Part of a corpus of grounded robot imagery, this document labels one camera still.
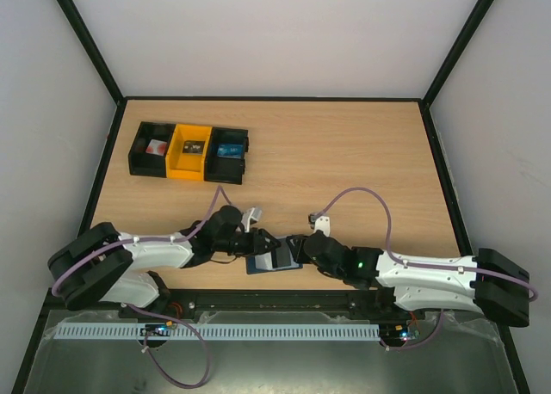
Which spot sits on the yellow middle bin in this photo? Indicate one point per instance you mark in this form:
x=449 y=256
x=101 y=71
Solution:
x=185 y=166

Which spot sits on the right black bin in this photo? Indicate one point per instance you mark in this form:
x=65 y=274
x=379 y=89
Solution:
x=225 y=159

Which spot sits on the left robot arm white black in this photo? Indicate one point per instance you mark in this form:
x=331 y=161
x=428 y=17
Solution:
x=106 y=265

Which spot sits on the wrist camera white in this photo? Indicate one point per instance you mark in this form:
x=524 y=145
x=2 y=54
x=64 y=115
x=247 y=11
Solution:
x=250 y=217
x=318 y=222

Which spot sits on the light blue slotted cable duct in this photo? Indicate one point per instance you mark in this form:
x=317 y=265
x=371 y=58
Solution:
x=219 y=332

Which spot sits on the white red card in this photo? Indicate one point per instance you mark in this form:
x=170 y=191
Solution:
x=156 y=147

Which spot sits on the blue card holder wallet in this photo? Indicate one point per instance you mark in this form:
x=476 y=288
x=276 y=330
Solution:
x=261 y=264

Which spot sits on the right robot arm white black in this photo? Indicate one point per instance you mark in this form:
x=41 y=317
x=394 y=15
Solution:
x=487 y=283

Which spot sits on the black bin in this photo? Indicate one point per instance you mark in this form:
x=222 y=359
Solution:
x=225 y=159
x=143 y=164

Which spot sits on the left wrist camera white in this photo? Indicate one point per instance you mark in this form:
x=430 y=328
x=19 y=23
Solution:
x=250 y=217

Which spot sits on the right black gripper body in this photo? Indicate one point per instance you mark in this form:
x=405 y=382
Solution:
x=302 y=246

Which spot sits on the blue white credit card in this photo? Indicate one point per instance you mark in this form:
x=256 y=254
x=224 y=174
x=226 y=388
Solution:
x=230 y=150

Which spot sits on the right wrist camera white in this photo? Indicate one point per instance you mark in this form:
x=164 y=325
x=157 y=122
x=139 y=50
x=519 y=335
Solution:
x=318 y=222

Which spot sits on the black aluminium frame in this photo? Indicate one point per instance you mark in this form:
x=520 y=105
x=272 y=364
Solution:
x=470 y=26

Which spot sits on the black VIP credit card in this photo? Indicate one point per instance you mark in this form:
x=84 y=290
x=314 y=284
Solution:
x=193 y=147

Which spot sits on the left black bin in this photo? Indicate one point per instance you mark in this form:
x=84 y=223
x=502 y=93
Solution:
x=143 y=164

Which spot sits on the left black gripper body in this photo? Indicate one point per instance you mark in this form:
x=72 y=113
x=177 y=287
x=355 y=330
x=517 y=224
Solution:
x=244 y=247

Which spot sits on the grey metal sheet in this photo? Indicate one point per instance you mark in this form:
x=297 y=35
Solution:
x=444 y=353

